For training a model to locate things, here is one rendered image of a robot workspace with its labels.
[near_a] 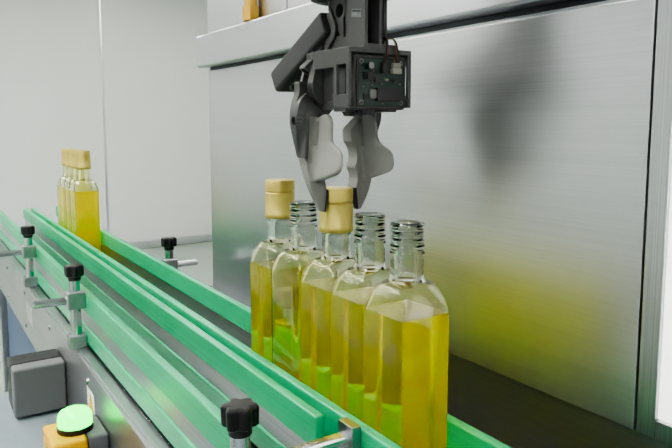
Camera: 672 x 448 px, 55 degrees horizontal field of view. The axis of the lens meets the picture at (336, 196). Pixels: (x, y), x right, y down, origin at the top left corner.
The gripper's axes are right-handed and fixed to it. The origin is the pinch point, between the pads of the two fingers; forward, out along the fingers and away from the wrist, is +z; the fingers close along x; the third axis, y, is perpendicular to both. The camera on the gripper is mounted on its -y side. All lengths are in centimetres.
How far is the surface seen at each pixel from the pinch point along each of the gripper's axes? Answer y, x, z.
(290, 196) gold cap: -10.0, 0.5, 1.0
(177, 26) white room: -584, 202, -105
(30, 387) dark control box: -58, -21, 35
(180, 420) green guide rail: -8.7, -13.6, 23.3
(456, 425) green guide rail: 14.6, 2.8, 18.9
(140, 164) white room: -585, 160, 32
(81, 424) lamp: -31.4, -18.6, 31.4
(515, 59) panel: 12.3, 11.6, -13.0
